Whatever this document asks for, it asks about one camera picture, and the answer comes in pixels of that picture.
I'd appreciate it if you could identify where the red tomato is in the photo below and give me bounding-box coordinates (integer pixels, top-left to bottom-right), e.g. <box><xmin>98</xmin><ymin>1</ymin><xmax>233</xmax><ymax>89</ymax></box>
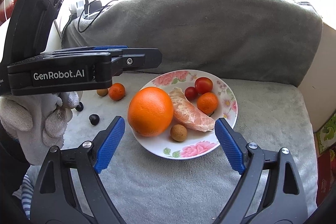
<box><xmin>194</xmin><ymin>77</ymin><xmax>213</xmax><ymax>94</ymax></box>

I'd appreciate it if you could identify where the brown longan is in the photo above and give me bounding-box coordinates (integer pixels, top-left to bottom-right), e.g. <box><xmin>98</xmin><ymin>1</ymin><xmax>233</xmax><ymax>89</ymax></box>
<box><xmin>170</xmin><ymin>124</ymin><xmax>188</xmax><ymax>142</ymax></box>
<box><xmin>96</xmin><ymin>88</ymin><xmax>108</xmax><ymax>97</ymax></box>

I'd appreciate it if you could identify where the white gloved left hand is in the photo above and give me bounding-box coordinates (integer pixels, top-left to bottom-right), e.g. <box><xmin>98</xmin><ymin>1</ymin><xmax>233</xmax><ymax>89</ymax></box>
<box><xmin>1</xmin><ymin>91</ymin><xmax>83</xmax><ymax>165</ymax></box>

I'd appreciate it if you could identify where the small tangerine on sofa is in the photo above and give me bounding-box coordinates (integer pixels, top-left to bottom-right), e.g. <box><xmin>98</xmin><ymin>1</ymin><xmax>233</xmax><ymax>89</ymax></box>
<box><xmin>108</xmin><ymin>83</ymin><xmax>126</xmax><ymax>101</ymax></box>

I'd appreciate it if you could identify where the black power adapter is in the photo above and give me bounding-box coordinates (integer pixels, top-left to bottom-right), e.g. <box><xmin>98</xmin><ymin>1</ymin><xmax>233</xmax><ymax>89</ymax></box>
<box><xmin>88</xmin><ymin>0</ymin><xmax>102</xmax><ymax>14</ymax></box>

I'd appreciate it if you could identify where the white power strip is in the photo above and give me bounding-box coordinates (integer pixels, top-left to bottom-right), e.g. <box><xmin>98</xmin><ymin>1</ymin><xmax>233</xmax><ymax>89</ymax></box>
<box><xmin>69</xmin><ymin>0</ymin><xmax>85</xmax><ymax>17</ymax></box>

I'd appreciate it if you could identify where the dark grape upper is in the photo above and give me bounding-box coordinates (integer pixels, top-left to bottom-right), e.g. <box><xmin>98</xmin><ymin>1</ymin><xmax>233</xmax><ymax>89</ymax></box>
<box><xmin>75</xmin><ymin>102</ymin><xmax>84</xmax><ymax>112</ymax></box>

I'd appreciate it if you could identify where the dark grape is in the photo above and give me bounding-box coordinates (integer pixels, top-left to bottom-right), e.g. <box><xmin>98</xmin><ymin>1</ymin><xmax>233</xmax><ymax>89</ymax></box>
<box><xmin>89</xmin><ymin>114</ymin><xmax>100</xmax><ymax>126</ymax></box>
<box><xmin>75</xmin><ymin>102</ymin><xmax>84</xmax><ymax>112</ymax></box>

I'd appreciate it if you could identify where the large orange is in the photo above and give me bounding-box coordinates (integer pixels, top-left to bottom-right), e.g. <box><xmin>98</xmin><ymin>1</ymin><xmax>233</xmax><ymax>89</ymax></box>
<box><xmin>127</xmin><ymin>87</ymin><xmax>174</xmax><ymax>137</ymax></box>

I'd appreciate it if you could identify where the dark grape lower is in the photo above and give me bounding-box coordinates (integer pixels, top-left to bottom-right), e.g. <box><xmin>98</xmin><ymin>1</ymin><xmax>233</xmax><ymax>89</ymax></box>
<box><xmin>89</xmin><ymin>114</ymin><xmax>100</xmax><ymax>126</ymax></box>

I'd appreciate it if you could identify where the small cherry tomato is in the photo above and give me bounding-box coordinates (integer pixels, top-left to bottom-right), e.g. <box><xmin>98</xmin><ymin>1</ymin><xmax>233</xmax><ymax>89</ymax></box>
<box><xmin>185</xmin><ymin>87</ymin><xmax>198</xmax><ymax>101</ymax></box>

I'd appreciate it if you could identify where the peeled pomelo segment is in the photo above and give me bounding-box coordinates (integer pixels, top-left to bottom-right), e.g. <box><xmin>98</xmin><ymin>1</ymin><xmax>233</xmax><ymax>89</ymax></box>
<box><xmin>168</xmin><ymin>87</ymin><xmax>215</xmax><ymax>132</ymax></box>

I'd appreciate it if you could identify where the grey sofa seat cover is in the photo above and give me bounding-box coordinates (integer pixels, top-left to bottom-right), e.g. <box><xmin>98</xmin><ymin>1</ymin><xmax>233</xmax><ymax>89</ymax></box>
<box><xmin>64</xmin><ymin>73</ymin><xmax>317</xmax><ymax>223</ymax></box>

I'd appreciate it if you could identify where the floral white plate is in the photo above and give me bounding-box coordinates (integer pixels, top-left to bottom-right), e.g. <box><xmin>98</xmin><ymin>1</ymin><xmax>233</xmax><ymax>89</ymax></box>
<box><xmin>132</xmin><ymin>69</ymin><xmax>238</xmax><ymax>160</ymax></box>

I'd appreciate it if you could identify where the small tangerine on plate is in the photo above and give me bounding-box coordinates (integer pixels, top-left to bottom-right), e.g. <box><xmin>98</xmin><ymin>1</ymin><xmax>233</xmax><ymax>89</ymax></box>
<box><xmin>197</xmin><ymin>92</ymin><xmax>219</xmax><ymax>116</ymax></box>

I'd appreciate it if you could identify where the grey sofa back cushion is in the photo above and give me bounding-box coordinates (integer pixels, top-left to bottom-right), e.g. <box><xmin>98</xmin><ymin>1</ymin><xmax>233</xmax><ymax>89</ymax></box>
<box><xmin>62</xmin><ymin>0</ymin><xmax>323</xmax><ymax>86</ymax></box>

